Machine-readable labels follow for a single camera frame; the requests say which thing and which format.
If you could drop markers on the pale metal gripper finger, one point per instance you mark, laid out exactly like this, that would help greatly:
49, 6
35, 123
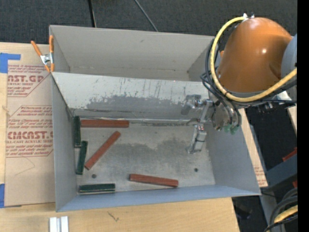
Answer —
192, 103
199, 140

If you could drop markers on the grey metal bin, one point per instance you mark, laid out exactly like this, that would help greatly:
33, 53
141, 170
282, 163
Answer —
154, 151

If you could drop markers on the red-brown flat block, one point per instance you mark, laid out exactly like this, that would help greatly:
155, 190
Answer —
102, 150
153, 180
103, 123

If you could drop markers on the dark green flat block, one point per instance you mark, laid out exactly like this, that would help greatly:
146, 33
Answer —
96, 188
77, 132
81, 157

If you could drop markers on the brown cardboard board red print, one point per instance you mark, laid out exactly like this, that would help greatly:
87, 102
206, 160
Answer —
29, 173

